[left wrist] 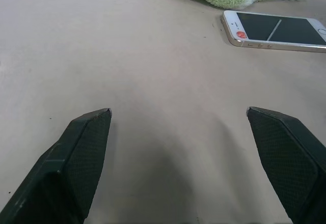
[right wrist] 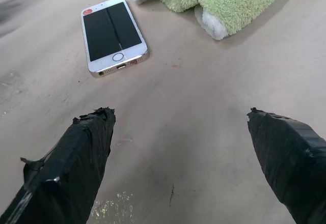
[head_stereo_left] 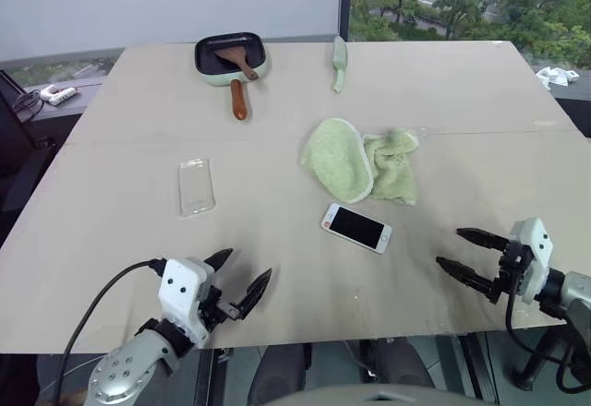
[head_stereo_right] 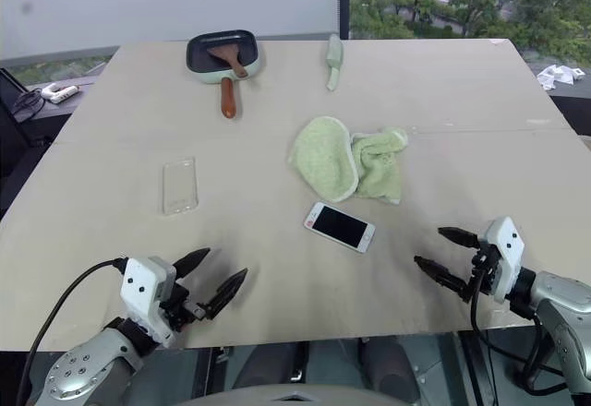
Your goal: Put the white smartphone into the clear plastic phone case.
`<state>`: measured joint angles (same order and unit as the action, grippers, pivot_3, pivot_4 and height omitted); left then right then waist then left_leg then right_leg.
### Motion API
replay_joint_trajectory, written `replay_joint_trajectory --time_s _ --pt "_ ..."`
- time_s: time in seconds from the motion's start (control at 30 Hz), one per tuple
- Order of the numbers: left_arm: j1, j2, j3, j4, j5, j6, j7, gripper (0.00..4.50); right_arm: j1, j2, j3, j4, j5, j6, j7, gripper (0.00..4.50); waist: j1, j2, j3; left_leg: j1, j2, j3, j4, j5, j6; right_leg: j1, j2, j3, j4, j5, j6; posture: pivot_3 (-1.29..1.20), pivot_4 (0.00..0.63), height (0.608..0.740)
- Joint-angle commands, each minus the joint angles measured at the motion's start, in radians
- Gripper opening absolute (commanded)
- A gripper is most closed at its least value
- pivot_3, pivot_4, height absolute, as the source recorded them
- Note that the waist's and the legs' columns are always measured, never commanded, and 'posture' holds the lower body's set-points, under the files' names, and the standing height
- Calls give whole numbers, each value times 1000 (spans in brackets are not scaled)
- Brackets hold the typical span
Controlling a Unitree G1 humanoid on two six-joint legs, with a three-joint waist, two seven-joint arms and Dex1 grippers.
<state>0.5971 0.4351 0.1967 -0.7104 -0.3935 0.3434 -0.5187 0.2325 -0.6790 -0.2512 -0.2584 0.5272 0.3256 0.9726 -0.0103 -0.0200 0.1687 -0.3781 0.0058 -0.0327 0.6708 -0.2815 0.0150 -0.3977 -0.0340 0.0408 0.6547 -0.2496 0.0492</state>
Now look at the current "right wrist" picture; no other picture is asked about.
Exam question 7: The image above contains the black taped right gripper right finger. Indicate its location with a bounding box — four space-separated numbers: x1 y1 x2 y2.
247 107 326 224

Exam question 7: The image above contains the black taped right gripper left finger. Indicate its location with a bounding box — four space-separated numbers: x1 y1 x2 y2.
0 106 117 224

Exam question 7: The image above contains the white smartphone with black screen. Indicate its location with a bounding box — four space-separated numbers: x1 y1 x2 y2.
80 0 150 79

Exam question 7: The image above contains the green and white fluffy towel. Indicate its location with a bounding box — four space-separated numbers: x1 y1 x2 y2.
128 0 298 41

